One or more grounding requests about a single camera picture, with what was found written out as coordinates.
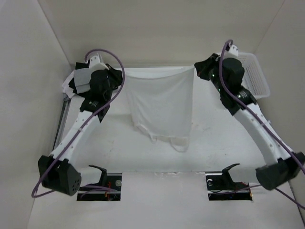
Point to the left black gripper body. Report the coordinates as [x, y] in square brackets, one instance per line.
[108, 91]

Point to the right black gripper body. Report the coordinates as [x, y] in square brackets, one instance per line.
[214, 78]

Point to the white tank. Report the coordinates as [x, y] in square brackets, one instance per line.
[66, 89]
[161, 103]

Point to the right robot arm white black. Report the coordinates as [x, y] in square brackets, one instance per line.
[281, 162]

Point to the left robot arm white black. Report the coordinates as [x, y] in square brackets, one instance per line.
[57, 170]

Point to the grey folded tank top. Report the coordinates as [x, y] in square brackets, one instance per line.
[82, 79]

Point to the black folded tank top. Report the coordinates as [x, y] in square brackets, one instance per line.
[79, 65]

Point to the white folded tank top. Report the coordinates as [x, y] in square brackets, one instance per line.
[66, 89]

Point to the white plastic mesh basket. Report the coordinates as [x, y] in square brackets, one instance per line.
[253, 79]

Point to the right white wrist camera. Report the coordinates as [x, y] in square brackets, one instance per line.
[232, 51]

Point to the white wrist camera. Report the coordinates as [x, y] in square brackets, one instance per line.
[96, 62]
[232, 51]

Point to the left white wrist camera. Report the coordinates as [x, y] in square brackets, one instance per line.
[96, 62]

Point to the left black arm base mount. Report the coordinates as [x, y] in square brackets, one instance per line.
[99, 185]

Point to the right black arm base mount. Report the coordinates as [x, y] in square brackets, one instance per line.
[221, 187]

